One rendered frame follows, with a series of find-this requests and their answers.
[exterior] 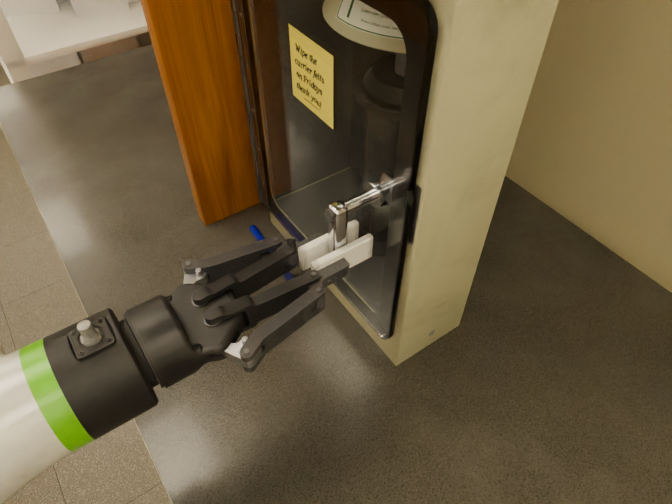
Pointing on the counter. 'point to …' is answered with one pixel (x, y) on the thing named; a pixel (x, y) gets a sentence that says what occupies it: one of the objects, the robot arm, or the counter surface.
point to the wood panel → (205, 101)
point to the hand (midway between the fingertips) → (335, 252)
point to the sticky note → (312, 75)
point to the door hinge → (246, 98)
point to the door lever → (338, 211)
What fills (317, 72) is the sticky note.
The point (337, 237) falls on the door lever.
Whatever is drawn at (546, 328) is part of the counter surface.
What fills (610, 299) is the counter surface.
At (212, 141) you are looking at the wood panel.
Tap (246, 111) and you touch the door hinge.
